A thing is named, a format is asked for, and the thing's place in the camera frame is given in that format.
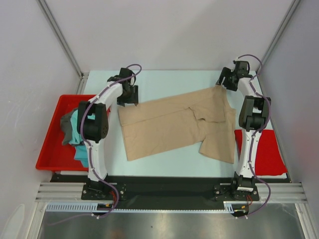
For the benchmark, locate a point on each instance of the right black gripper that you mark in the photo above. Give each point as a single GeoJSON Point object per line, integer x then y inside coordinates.
{"type": "Point", "coordinates": [227, 72]}

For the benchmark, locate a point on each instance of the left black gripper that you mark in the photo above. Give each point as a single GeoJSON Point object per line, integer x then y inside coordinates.
{"type": "Point", "coordinates": [132, 99]}

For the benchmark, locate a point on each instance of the beige t shirt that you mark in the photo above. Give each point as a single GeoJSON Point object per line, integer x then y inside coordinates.
{"type": "Point", "coordinates": [170, 123]}

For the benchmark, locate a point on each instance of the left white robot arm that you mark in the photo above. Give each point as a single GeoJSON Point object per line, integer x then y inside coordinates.
{"type": "Point", "coordinates": [92, 121]}

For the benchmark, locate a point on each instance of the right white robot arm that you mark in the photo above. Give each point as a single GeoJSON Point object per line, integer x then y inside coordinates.
{"type": "Point", "coordinates": [253, 119]}

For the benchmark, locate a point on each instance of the grey t shirt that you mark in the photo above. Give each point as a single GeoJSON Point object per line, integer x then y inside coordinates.
{"type": "Point", "coordinates": [66, 127]}

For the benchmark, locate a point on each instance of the teal t shirt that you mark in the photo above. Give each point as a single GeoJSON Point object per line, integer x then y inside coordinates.
{"type": "Point", "coordinates": [77, 142]}

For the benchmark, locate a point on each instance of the red plastic bin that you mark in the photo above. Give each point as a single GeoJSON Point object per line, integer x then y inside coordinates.
{"type": "Point", "coordinates": [54, 156]}

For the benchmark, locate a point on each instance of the folded red t shirt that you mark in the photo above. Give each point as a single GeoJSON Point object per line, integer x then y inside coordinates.
{"type": "Point", "coordinates": [266, 158]}

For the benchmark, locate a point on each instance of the left aluminium corner post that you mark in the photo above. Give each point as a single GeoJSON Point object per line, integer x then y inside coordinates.
{"type": "Point", "coordinates": [48, 14]}

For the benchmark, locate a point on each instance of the aluminium corner post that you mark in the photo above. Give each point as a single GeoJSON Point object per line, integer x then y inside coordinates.
{"type": "Point", "coordinates": [279, 32]}
{"type": "Point", "coordinates": [48, 14]}

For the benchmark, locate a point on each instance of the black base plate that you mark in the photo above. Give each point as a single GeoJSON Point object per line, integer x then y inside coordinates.
{"type": "Point", "coordinates": [179, 192]}

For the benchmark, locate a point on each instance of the right aluminium corner post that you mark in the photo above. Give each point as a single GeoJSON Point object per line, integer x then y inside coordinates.
{"type": "Point", "coordinates": [279, 32]}

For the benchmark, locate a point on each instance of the white slotted cable duct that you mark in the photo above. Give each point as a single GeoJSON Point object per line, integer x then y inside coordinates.
{"type": "Point", "coordinates": [103, 208]}

